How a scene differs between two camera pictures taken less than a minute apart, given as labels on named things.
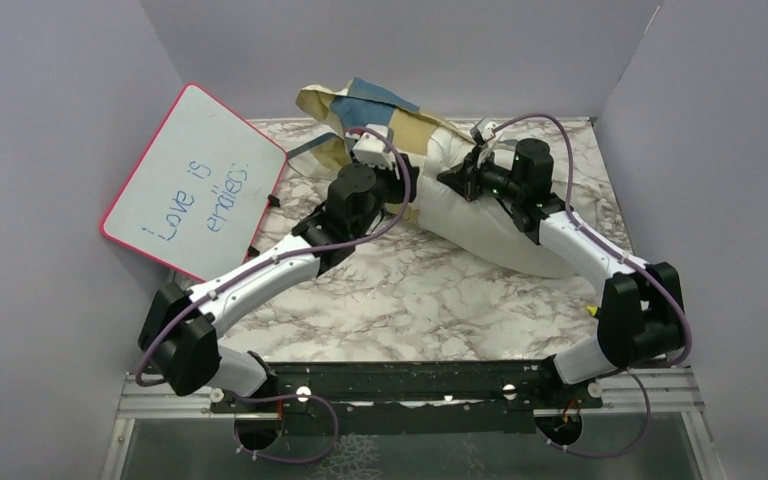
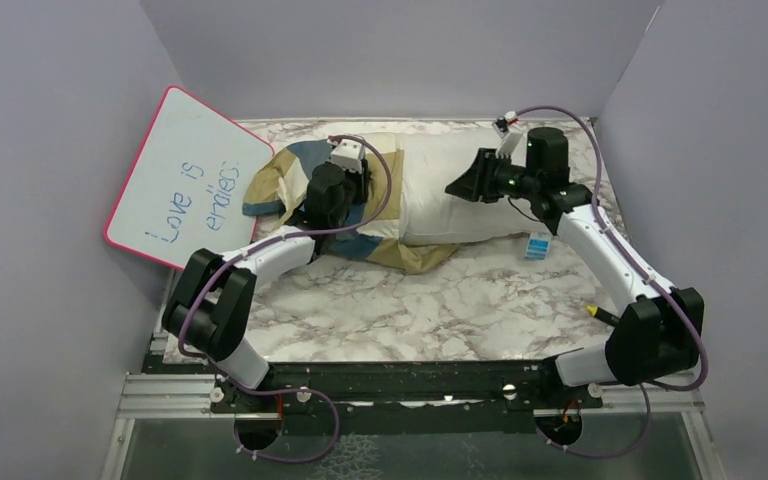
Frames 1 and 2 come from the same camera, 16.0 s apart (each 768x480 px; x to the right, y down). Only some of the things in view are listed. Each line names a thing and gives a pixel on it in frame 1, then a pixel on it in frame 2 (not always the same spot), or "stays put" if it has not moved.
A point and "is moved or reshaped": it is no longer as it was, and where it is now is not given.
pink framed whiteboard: (197, 195) stays put
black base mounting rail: (515, 388) stays put
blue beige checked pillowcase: (360, 105) → (278, 188)
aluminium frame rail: (149, 395) stays put
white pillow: (485, 228) is moved or reshaped
